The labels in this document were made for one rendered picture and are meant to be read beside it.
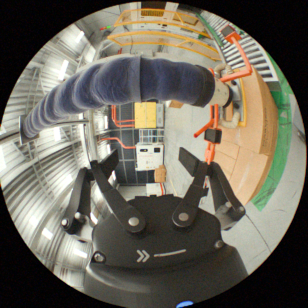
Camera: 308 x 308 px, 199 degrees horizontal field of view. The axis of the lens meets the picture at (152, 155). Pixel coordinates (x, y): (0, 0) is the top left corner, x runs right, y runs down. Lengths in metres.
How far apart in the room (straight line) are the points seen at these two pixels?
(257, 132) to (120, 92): 0.74
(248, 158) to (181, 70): 1.02
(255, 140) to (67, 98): 0.99
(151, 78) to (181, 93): 0.13
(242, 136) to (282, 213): 1.39
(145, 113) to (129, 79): 7.34
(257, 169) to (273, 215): 0.94
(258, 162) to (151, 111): 7.44
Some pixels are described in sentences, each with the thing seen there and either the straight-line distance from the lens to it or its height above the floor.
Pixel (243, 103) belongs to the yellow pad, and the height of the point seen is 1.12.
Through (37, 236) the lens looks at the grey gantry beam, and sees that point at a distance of 1.97.
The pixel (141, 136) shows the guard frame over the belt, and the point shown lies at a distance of 7.58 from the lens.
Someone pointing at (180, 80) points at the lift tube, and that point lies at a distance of 0.36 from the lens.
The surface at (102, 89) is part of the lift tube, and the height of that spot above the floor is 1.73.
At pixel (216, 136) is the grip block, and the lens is 0.48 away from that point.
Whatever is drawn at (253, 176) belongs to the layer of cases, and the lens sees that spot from 1.13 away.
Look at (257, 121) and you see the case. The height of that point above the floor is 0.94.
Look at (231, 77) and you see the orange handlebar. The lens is 0.48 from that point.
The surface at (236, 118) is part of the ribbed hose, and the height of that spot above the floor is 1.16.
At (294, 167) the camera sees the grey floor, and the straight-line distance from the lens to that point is 1.60.
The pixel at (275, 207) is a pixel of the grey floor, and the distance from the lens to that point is 1.74.
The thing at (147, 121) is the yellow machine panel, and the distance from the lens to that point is 7.60.
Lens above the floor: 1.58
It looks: 4 degrees down
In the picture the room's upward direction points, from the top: 92 degrees counter-clockwise
